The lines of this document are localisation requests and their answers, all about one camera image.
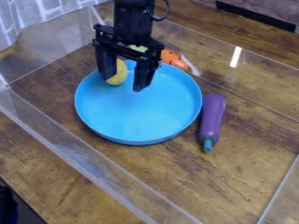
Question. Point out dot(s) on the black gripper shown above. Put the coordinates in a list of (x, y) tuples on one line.
[(111, 45)]

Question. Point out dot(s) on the yellow lemon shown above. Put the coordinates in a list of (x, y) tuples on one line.
[(121, 76)]

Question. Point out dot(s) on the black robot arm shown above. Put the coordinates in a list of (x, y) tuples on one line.
[(134, 18)]

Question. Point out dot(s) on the blue round tray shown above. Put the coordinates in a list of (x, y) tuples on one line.
[(139, 118)]

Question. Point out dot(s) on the orange toy carrot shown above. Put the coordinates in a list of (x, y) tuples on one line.
[(169, 56)]

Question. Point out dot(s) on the purple toy eggplant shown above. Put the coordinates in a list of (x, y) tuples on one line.
[(213, 113)]

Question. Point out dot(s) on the white patterned curtain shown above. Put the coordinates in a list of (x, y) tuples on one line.
[(22, 13)]

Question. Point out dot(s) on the black bar in background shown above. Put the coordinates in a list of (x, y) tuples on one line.
[(280, 13)]

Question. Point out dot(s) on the clear acrylic enclosure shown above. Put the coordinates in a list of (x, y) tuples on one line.
[(82, 180)]

